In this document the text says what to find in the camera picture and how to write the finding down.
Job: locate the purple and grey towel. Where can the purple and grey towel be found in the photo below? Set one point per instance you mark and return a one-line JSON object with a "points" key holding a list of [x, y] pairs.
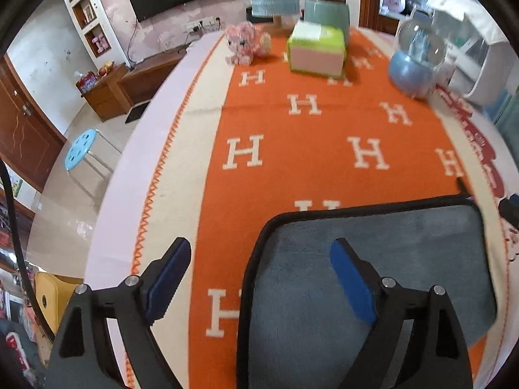
{"points": [[296, 328]]}

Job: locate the white appliance with cloth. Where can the white appliance with cloth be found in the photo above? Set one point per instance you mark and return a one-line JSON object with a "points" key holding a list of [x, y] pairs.
{"points": [[482, 53]]}

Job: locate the blue castle snow globe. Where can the blue castle snow globe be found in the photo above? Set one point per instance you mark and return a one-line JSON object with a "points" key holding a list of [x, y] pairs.
{"points": [[418, 56]]}

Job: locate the yellow plastic chair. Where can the yellow plastic chair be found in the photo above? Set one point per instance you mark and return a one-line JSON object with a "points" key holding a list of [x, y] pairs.
{"points": [[53, 293]]}

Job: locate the red snack box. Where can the red snack box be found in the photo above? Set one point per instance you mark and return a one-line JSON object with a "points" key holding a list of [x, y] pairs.
{"points": [[86, 81]]}

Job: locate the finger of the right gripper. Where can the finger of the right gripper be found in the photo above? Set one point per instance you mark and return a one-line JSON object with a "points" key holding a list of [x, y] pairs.
{"points": [[509, 210]]}

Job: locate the orange H-pattern blanket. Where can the orange H-pattern blanket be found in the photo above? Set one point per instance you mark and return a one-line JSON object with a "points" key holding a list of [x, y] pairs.
{"points": [[248, 143]]}

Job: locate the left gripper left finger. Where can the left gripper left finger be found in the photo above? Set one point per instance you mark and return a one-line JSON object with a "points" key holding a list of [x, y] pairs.
{"points": [[83, 355]]}

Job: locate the white wall shelf unit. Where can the white wall shelf unit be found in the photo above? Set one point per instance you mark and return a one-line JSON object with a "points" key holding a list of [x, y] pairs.
{"points": [[95, 32]]}

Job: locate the blue round stool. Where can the blue round stool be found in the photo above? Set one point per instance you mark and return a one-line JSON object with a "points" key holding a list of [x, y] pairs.
{"points": [[81, 151]]}

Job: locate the brown wooden door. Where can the brown wooden door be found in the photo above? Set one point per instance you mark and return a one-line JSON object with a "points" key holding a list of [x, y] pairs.
{"points": [[30, 144]]}

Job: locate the green tissue box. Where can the green tissue box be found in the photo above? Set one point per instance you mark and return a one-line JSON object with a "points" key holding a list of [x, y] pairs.
{"points": [[316, 49]]}

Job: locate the wooden tv cabinet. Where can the wooden tv cabinet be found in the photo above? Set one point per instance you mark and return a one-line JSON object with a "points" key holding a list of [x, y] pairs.
{"points": [[123, 88]]}

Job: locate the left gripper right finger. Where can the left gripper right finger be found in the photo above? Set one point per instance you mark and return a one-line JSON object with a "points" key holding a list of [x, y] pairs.
{"points": [[436, 354]]}

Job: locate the pink toy figurine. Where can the pink toy figurine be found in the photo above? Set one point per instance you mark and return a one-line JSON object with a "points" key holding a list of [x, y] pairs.
{"points": [[246, 42]]}

